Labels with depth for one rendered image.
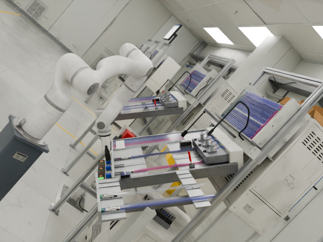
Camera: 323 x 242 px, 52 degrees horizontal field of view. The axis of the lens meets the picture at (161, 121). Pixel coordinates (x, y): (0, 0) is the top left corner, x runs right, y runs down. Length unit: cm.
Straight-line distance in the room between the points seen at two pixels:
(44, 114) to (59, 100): 9
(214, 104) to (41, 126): 211
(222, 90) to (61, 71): 207
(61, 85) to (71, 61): 12
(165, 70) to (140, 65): 476
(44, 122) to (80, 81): 26
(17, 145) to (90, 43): 900
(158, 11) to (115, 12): 131
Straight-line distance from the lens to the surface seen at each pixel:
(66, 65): 158
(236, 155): 196
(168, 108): 330
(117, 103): 198
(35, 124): 162
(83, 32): 1051
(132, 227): 165
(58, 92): 158
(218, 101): 338
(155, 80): 651
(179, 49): 1073
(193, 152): 215
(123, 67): 172
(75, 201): 309
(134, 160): 211
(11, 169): 170
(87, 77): 152
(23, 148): 164
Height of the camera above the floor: 131
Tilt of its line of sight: 5 degrees down
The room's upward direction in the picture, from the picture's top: 42 degrees clockwise
